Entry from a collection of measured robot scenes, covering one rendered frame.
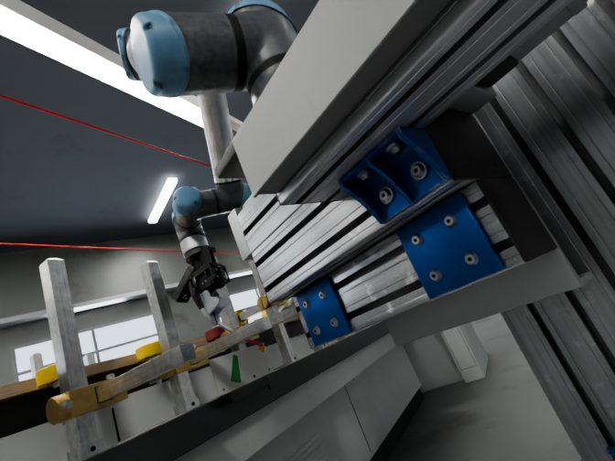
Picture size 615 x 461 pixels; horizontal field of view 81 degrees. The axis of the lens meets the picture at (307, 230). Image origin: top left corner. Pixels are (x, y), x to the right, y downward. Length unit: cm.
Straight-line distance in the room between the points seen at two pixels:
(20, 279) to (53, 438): 542
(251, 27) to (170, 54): 13
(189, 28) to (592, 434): 78
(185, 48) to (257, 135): 26
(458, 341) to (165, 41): 305
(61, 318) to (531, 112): 90
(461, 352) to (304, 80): 311
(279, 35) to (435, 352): 313
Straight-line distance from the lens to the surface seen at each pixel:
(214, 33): 61
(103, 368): 115
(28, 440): 109
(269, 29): 64
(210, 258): 102
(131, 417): 120
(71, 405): 87
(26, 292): 638
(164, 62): 58
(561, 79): 53
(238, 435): 116
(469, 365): 333
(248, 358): 121
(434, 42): 27
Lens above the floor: 73
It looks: 17 degrees up
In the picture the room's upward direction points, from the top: 23 degrees counter-clockwise
